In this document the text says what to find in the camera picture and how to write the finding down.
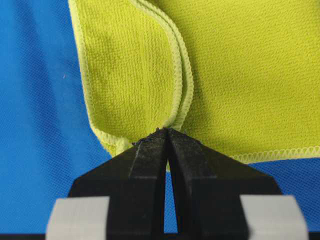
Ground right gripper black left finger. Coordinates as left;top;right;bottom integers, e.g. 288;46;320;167
69;129;167;240

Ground yellow-green microfiber towel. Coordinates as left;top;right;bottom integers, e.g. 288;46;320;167
68;0;320;164

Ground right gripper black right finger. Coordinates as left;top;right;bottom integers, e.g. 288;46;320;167
167;128;280;240

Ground blue cloth mat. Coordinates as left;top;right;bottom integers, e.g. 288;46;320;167
0;0;320;233

